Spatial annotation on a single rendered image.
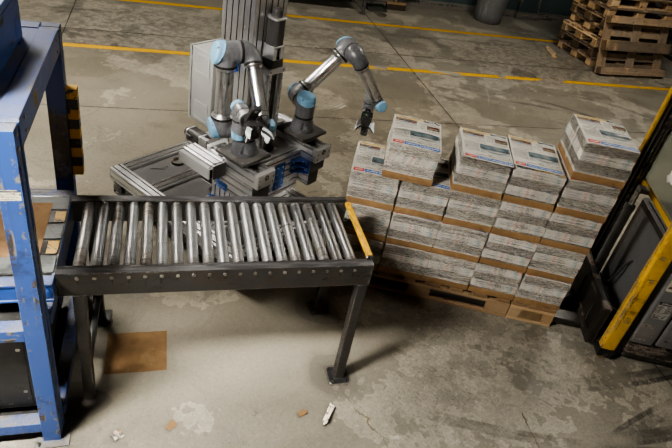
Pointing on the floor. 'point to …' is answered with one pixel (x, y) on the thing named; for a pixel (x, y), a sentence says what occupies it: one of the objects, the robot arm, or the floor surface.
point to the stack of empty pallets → (590, 29)
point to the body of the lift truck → (652, 319)
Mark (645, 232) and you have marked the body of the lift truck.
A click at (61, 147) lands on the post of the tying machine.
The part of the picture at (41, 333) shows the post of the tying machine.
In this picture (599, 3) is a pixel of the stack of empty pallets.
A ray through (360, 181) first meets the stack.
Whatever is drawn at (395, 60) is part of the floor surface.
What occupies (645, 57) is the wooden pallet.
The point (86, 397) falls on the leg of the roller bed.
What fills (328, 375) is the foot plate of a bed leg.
